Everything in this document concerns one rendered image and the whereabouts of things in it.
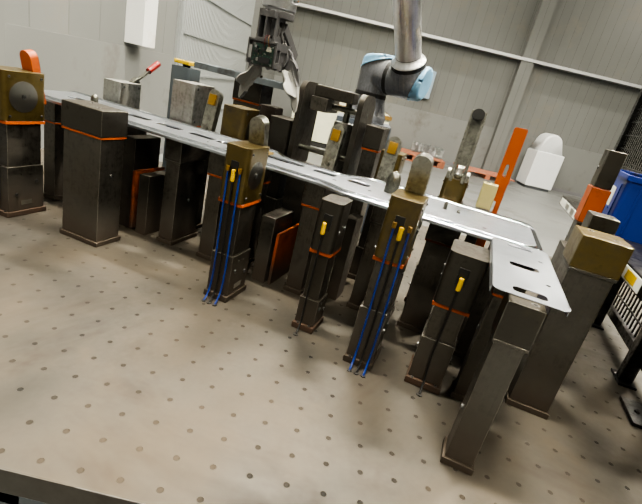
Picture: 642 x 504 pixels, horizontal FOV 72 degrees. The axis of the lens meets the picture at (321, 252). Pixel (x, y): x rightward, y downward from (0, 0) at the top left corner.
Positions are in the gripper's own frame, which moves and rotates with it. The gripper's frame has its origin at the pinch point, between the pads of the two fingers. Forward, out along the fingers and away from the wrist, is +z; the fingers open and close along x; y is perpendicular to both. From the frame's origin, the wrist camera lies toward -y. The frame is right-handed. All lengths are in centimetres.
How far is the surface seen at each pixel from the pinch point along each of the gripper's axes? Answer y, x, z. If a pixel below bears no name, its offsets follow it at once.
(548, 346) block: 17, 73, 26
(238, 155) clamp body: 22.1, 6.6, 8.1
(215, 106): -12.9, -22.7, 5.3
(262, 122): 15.6, 7.3, 1.6
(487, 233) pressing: 11, 56, 11
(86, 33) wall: -184, -254, 4
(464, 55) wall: -1057, -61, -106
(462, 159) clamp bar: -14.7, 46.4, 1.8
